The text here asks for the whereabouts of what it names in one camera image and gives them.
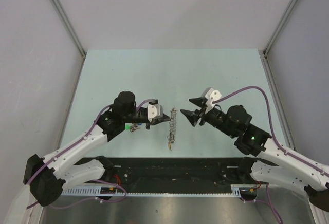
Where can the aluminium frame post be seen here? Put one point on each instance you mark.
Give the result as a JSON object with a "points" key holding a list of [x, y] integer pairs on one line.
{"points": [[68, 27], [283, 20]]}

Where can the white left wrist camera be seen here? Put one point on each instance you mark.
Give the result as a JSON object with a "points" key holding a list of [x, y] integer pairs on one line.
{"points": [[154, 110]]}

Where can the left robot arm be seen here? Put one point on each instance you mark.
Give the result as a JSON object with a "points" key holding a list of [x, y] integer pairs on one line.
{"points": [[50, 175]]}

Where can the right aluminium frame post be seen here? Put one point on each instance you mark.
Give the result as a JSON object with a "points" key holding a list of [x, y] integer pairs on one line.
{"points": [[283, 20]]}

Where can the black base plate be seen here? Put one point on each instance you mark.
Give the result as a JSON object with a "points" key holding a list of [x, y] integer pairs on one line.
{"points": [[176, 175]]}

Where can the left aluminium frame post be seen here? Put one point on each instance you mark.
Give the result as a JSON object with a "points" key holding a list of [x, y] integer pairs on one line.
{"points": [[68, 27]]}

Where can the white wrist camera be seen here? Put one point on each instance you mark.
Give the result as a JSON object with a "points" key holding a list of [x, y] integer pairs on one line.
{"points": [[154, 110], [210, 96]]}

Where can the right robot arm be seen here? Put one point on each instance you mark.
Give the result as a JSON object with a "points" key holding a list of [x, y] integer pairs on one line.
{"points": [[272, 162]]}

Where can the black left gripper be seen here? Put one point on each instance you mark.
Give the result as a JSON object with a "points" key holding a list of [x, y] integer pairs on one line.
{"points": [[155, 121]]}

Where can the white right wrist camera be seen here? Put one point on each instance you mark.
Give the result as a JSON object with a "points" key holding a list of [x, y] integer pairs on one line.
{"points": [[210, 96]]}

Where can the steel disc with key rings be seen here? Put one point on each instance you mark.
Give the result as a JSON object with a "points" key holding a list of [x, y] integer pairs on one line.
{"points": [[172, 126]]}

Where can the aluminium rail right side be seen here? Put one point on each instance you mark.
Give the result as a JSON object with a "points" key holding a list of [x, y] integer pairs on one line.
{"points": [[277, 101]]}

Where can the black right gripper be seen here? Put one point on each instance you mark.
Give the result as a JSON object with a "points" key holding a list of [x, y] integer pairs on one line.
{"points": [[193, 116]]}

